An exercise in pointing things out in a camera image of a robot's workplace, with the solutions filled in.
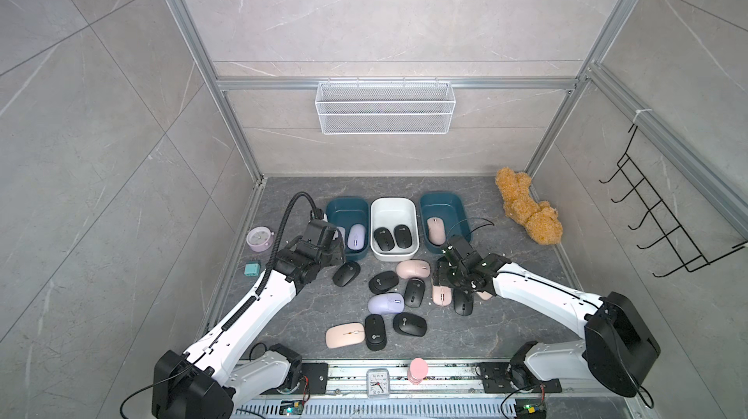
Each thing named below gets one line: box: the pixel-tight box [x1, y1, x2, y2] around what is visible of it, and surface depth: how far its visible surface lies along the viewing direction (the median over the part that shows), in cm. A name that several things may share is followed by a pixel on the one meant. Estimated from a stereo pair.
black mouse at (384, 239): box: [373, 227, 396, 252], surface depth 100 cm
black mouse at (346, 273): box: [332, 260, 362, 288], surface depth 92 cm
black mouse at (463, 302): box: [453, 288, 474, 316], surface depth 86 cm
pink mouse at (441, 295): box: [432, 285, 453, 306], surface depth 87 cm
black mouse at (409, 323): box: [392, 311, 428, 338], surface depth 83 cm
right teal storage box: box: [419, 190, 472, 255], surface depth 109 cm
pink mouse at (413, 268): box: [395, 259, 432, 279], surface depth 93 cm
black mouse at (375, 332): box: [364, 313, 388, 352], surface depth 81 cm
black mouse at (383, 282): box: [368, 270, 400, 296], surface depth 91 cm
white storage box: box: [370, 196, 420, 263], surface depth 102 cm
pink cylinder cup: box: [407, 357, 429, 385], surface depth 70 cm
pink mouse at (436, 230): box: [427, 216, 447, 246], surface depth 103 cm
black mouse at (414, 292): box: [404, 277, 426, 308], surface depth 88 cm
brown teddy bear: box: [494, 167, 563, 246], surface depth 99 cm
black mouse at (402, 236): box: [393, 224, 412, 249], surface depth 101 cm
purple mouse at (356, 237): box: [346, 223, 367, 251], surface depth 100 cm
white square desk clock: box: [366, 368, 391, 399], surface depth 73 cm
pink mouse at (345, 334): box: [325, 322, 366, 349], surface depth 81 cm
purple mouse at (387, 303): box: [367, 293, 406, 314], surface depth 87 cm
